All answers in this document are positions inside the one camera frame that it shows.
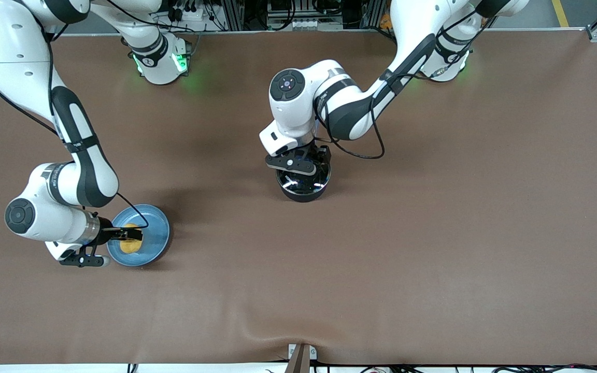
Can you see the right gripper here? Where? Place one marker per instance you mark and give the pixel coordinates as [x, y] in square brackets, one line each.
[105, 231]

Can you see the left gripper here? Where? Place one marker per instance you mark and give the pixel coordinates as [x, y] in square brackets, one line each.
[315, 154]

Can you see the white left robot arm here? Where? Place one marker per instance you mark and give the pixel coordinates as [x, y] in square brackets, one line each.
[350, 109]

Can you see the blue plate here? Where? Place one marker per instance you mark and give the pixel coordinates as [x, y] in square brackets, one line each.
[156, 233]

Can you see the white power strip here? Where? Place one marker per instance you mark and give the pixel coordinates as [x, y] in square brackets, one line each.
[303, 23]
[197, 14]

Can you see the brown table cover cloth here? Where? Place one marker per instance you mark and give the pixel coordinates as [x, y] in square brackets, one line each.
[433, 233]

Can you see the bag of orange items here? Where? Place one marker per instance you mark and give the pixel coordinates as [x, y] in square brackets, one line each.
[386, 22]

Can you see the aluminium frame post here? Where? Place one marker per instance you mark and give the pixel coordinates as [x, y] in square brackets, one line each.
[376, 10]
[231, 13]

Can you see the grey metal bracket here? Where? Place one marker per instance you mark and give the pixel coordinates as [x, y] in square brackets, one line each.
[313, 353]

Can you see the brown camera pole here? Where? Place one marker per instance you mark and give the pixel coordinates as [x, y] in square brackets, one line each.
[298, 362]

